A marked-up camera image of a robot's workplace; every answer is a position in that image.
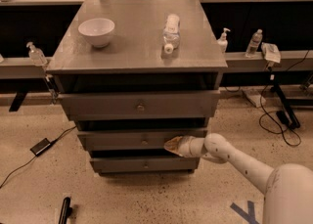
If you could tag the grey bottom drawer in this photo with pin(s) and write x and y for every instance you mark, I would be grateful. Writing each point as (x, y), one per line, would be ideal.
(142, 164)

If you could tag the black object on floor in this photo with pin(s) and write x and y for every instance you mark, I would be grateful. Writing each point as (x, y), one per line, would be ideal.
(66, 211)

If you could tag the grey metal rail shelf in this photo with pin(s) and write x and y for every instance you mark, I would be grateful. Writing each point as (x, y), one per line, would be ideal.
(23, 68)

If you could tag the white crumpled packet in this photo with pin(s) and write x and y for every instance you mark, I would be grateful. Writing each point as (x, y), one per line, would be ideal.
(271, 52)

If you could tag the grey drawer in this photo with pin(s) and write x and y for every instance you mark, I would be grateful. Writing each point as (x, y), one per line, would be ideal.
(138, 139)
(140, 105)
(142, 164)

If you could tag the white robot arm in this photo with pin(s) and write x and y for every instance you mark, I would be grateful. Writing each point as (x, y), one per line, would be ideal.
(287, 189)

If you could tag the clear plastic bottle lying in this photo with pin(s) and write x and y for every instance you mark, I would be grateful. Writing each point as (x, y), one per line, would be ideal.
(171, 34)

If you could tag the grey wooden drawer cabinet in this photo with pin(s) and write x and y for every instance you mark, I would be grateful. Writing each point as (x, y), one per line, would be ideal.
(134, 61)

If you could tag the white pump bottle right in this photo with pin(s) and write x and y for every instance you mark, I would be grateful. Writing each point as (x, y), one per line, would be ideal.
(222, 41)

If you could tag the black power adapter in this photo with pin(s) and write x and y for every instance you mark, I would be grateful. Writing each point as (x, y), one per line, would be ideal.
(41, 147)

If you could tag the clear standing water bottle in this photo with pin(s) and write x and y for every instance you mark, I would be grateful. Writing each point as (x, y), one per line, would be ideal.
(254, 43)

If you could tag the white ceramic bowl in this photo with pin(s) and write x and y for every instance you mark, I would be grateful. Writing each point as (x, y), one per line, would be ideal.
(97, 32)

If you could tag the grey top drawer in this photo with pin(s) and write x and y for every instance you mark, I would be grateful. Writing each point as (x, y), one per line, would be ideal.
(140, 105)

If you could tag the black power brick right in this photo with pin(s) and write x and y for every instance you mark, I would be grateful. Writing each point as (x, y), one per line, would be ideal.
(282, 117)

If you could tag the clear pump bottle left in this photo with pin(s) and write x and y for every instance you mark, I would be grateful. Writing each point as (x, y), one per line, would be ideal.
(36, 55)

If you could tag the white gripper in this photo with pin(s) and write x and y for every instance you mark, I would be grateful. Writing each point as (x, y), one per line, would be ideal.
(186, 146)

